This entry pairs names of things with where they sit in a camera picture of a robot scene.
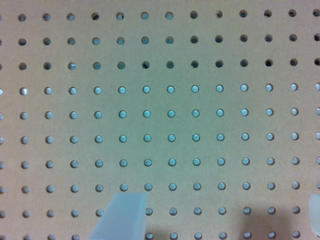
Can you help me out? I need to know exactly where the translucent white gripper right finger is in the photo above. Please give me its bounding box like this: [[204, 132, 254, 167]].
[[309, 194, 320, 233]]

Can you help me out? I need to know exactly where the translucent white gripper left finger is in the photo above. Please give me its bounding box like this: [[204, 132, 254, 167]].
[[88, 193, 146, 240]]

